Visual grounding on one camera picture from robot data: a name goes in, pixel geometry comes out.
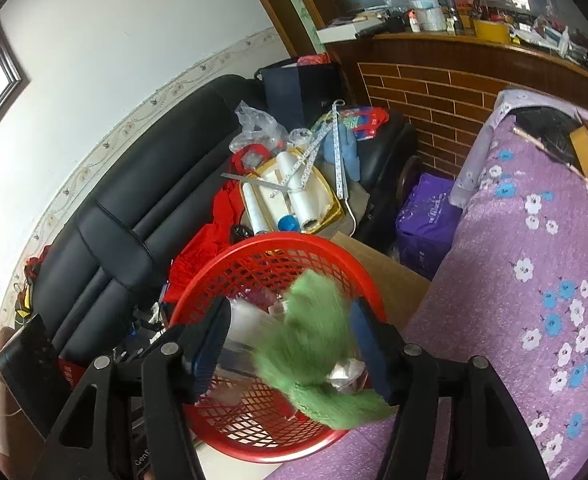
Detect white folding ruler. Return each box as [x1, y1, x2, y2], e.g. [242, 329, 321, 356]
[284, 100, 351, 202]

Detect yellow tray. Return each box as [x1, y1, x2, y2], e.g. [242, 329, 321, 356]
[241, 150, 346, 237]

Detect yellow box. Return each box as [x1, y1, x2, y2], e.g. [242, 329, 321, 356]
[474, 19, 513, 44]

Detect red blue packet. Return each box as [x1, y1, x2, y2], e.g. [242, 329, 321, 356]
[341, 106, 391, 142]

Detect black flat device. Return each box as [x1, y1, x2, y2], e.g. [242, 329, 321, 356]
[0, 315, 76, 437]

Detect wooden chopstick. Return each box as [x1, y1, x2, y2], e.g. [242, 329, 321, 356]
[513, 127, 588, 204]

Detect red plastic basket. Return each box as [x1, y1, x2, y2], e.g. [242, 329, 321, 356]
[166, 232, 391, 463]

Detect black leather sofa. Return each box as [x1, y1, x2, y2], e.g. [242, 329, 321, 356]
[0, 74, 417, 386]

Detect clear plastic bag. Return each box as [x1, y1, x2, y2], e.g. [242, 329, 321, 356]
[231, 101, 281, 154]

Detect dark shopping bag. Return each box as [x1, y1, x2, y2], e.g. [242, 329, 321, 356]
[261, 60, 343, 129]

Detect purple package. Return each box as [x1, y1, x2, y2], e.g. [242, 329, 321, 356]
[395, 173, 463, 282]

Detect red cloth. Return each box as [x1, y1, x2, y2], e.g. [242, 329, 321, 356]
[166, 180, 246, 307]

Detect purple floral tablecloth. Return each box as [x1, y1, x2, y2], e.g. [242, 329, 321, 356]
[269, 87, 588, 480]

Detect yellow round container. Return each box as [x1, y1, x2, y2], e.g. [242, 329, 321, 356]
[569, 125, 588, 179]

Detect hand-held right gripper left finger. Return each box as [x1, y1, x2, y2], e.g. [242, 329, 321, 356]
[45, 297, 233, 480]

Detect white flat box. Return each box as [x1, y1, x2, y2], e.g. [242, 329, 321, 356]
[316, 12, 391, 44]

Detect green fluffy cloth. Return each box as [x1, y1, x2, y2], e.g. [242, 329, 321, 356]
[254, 267, 401, 432]

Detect brown cardboard box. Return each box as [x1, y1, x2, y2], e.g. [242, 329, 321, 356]
[331, 232, 431, 332]

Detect blue glove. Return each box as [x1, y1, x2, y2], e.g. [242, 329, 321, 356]
[322, 122, 362, 182]

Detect black mesh pad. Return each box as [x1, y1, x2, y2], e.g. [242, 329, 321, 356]
[516, 107, 583, 166]

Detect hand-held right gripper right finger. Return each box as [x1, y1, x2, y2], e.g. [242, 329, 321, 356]
[349, 299, 551, 480]

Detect dark window frame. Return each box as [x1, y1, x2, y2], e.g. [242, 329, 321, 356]
[0, 15, 28, 162]

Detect white paper roll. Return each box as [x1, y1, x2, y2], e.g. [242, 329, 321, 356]
[274, 152, 306, 192]
[243, 182, 267, 234]
[289, 185, 326, 232]

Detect wooden brick-pattern counter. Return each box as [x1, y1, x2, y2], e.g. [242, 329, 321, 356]
[324, 30, 588, 181]

